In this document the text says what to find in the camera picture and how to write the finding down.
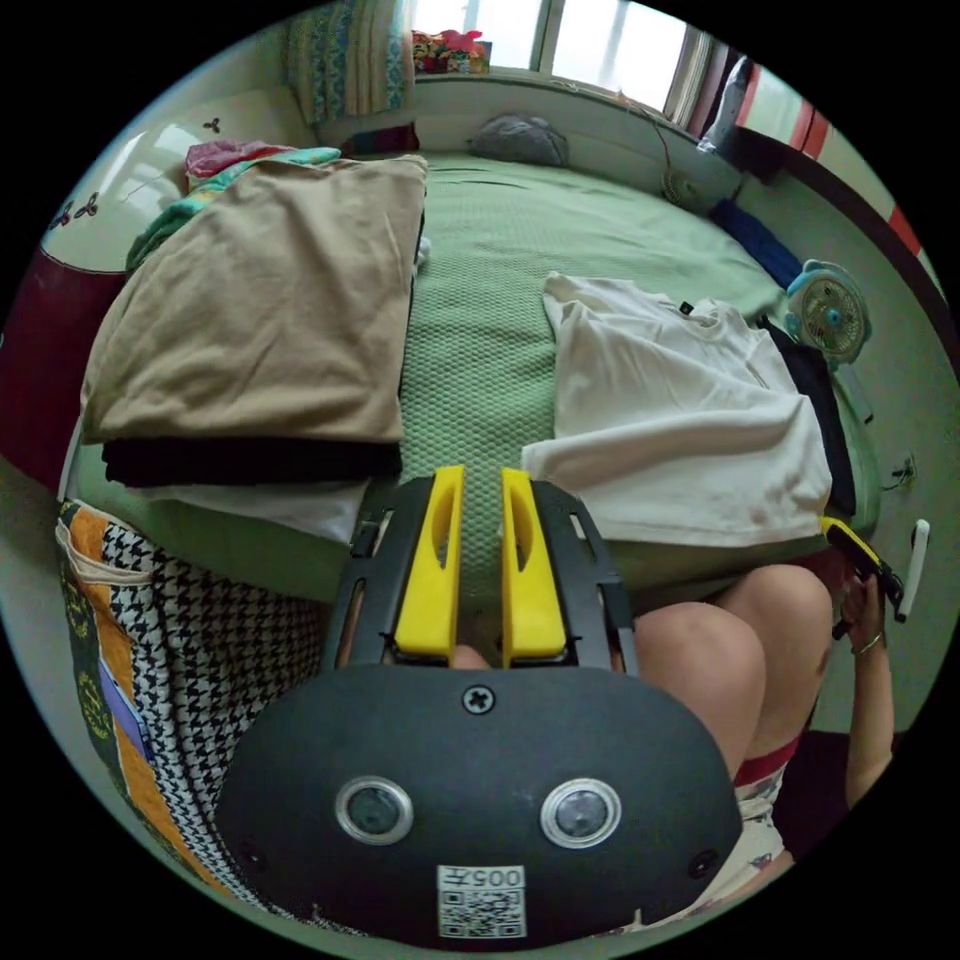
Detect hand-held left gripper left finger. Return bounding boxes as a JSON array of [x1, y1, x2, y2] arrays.
[[394, 464, 467, 667]]

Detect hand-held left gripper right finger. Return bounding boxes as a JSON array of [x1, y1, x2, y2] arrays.
[[500, 466, 573, 670]]

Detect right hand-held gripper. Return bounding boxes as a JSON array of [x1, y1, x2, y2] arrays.
[[819, 515, 907, 640]]

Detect person's right forearm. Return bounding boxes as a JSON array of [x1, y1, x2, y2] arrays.
[[842, 637, 898, 813]]

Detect white t-shirt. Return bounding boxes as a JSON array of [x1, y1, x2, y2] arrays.
[[520, 271, 835, 548]]

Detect person's right hand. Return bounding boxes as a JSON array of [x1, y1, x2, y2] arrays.
[[833, 575, 891, 655]]

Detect dark garment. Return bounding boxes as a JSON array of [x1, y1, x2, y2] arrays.
[[755, 314, 861, 519]]

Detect light blue table fan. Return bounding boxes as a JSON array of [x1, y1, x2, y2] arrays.
[[782, 258, 876, 373]]

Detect houndstooth patterned cloth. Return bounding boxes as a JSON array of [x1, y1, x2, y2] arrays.
[[54, 497, 355, 905]]

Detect bed with green mat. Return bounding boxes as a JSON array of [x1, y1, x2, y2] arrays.
[[71, 149, 880, 605]]

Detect blue garment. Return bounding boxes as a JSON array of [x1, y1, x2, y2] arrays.
[[707, 197, 805, 292]]

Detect pile of clothes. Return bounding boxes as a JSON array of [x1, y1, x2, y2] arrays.
[[78, 142, 433, 546]]

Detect grey cushion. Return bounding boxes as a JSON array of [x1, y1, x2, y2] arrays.
[[467, 113, 571, 169]]

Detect white padded headboard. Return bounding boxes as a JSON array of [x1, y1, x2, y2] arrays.
[[0, 88, 301, 493]]

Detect patterned curtain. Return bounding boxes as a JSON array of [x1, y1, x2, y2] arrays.
[[283, 0, 415, 126]]

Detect window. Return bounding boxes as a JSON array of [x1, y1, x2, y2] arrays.
[[408, 0, 715, 115]]

